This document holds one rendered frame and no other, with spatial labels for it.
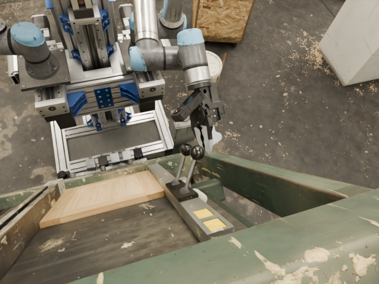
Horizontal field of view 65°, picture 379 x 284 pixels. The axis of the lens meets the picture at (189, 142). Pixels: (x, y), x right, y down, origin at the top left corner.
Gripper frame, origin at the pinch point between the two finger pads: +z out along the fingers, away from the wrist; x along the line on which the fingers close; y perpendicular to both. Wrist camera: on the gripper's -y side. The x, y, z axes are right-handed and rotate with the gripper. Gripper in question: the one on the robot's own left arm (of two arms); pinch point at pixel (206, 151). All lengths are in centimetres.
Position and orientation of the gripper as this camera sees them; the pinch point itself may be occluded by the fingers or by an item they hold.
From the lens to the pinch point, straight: 89.2
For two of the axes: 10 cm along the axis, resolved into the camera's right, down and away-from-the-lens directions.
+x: -5.5, 0.3, 8.3
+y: 8.1, -2.2, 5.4
